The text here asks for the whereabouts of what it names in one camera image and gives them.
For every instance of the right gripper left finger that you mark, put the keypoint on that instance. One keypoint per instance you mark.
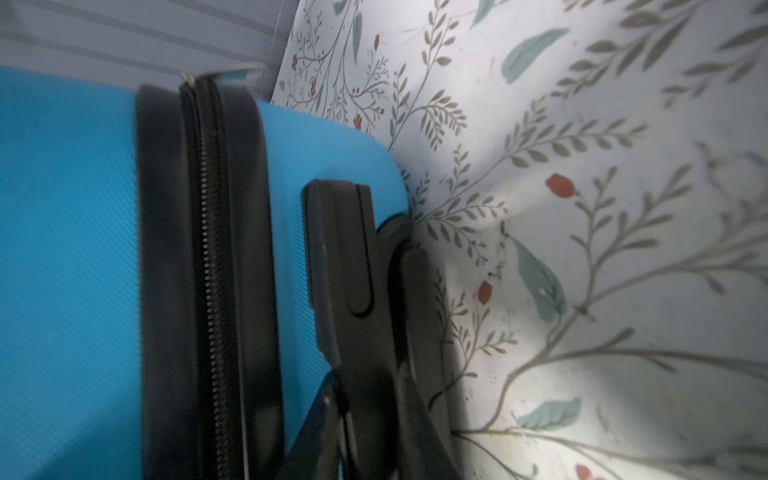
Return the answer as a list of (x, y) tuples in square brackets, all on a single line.
[(315, 454)]

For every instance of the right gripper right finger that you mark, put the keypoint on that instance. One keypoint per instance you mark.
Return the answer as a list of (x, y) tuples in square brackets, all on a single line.
[(421, 455)]

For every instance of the blue hardshell suitcase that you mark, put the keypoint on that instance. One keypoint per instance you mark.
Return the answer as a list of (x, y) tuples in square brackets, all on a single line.
[(179, 272)]

